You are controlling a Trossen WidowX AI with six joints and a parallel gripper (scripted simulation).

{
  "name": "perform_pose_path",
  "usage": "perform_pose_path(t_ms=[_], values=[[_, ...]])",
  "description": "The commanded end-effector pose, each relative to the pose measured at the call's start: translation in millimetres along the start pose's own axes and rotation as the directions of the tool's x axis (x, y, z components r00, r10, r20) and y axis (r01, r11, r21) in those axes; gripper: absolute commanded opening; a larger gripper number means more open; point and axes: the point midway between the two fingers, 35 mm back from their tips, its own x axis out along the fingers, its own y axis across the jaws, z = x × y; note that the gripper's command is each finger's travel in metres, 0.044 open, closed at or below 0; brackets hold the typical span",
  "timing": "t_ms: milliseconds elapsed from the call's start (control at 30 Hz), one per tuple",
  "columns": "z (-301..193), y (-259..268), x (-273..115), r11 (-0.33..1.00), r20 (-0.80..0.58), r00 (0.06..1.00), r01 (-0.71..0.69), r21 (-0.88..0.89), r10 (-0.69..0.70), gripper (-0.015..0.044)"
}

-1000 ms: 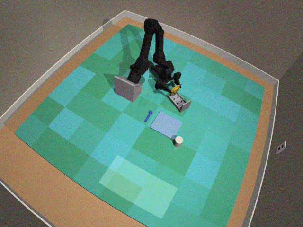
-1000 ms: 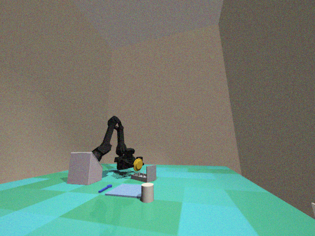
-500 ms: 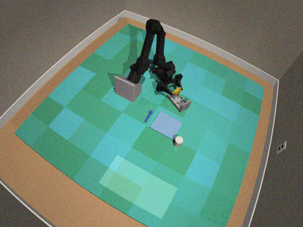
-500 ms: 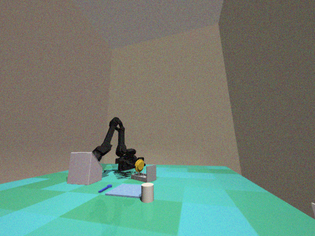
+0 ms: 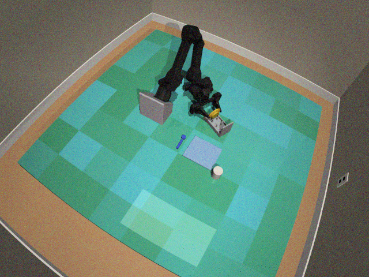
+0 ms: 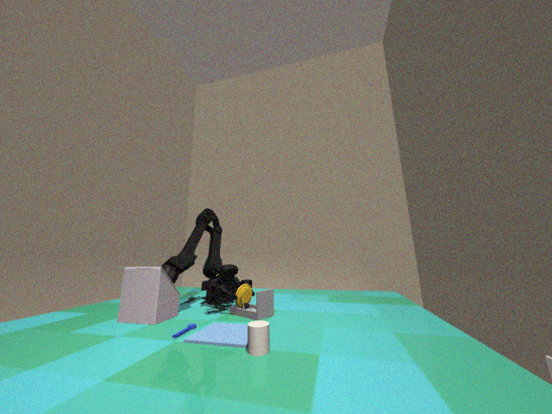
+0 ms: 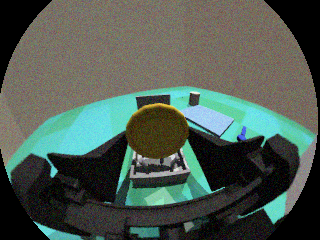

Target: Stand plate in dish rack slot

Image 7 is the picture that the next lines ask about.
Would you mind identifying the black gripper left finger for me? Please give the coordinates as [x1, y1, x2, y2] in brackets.
[47, 131, 128, 203]

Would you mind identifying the yellow round plate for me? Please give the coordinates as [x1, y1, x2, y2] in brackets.
[125, 104, 189, 159]

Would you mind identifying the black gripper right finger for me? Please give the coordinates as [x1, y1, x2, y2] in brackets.
[187, 127, 265, 192]

